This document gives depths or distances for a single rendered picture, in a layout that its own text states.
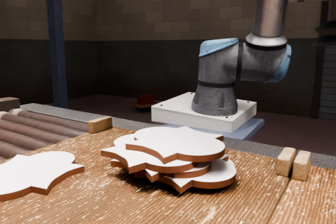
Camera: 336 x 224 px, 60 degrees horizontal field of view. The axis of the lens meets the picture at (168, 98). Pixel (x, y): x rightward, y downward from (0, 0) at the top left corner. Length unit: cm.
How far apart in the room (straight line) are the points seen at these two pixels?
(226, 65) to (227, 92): 8
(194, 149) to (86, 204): 15
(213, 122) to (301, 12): 436
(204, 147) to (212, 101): 50
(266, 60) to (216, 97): 18
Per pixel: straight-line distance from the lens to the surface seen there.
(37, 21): 612
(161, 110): 96
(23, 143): 71
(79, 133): 73
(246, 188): 41
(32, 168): 48
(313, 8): 514
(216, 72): 89
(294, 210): 38
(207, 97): 90
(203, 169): 39
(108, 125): 67
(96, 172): 46
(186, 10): 576
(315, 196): 43
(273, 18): 86
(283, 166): 46
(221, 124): 88
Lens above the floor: 112
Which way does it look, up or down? 10 degrees down
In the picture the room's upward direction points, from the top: straight up
